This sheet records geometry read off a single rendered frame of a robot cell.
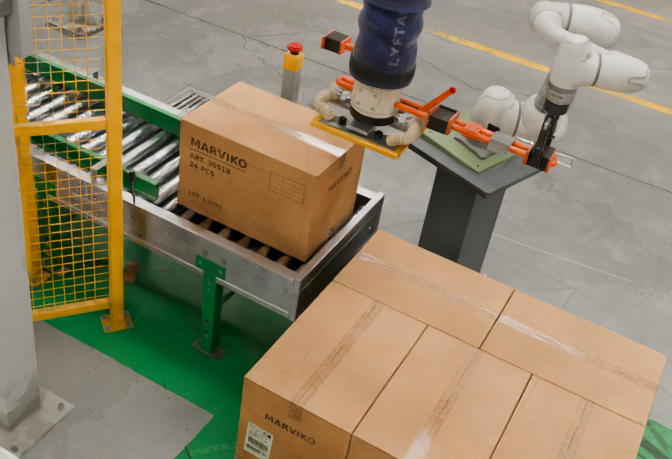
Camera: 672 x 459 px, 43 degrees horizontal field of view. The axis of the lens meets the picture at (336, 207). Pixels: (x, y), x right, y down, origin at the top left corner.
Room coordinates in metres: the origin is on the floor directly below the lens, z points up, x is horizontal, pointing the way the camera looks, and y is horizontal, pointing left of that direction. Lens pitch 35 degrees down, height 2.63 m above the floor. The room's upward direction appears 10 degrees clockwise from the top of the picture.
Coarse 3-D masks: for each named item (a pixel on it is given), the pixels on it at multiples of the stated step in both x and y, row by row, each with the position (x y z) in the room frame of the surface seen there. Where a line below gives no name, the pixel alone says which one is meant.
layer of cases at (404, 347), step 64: (384, 256) 2.65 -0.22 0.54; (320, 320) 2.23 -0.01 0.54; (384, 320) 2.28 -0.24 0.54; (448, 320) 2.34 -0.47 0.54; (512, 320) 2.40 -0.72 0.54; (576, 320) 2.46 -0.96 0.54; (256, 384) 1.89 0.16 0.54; (320, 384) 1.93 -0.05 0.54; (384, 384) 1.98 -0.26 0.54; (448, 384) 2.03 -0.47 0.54; (512, 384) 2.08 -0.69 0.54; (576, 384) 2.13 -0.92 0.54; (640, 384) 2.18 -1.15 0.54; (256, 448) 1.88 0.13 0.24; (320, 448) 1.79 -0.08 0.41; (384, 448) 1.72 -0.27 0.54; (448, 448) 1.76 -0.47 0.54; (512, 448) 1.80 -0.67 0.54; (576, 448) 1.85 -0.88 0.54
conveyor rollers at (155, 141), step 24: (24, 72) 3.65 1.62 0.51; (48, 96) 3.43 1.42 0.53; (72, 96) 3.45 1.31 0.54; (48, 120) 3.20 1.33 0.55; (96, 144) 3.09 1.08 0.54; (144, 144) 3.14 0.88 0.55; (168, 144) 3.17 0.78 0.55; (144, 168) 2.97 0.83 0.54; (168, 168) 2.99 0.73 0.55; (168, 192) 2.84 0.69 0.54; (192, 216) 2.70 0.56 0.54; (240, 240) 2.59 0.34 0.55; (288, 264) 2.52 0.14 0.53
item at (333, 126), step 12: (312, 120) 2.59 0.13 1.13; (324, 120) 2.59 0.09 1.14; (336, 120) 2.61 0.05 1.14; (348, 120) 2.63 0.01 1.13; (336, 132) 2.54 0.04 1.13; (348, 132) 2.54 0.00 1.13; (372, 132) 2.57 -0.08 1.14; (360, 144) 2.51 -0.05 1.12; (372, 144) 2.50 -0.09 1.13; (384, 144) 2.50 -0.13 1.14; (396, 156) 2.46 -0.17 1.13
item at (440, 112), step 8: (440, 104) 2.61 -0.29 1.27; (432, 112) 2.55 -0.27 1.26; (440, 112) 2.57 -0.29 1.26; (448, 112) 2.58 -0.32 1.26; (456, 112) 2.58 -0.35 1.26; (432, 120) 2.52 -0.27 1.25; (440, 120) 2.51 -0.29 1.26; (448, 120) 2.52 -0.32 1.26; (432, 128) 2.52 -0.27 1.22; (440, 128) 2.51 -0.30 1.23; (448, 128) 2.50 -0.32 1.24
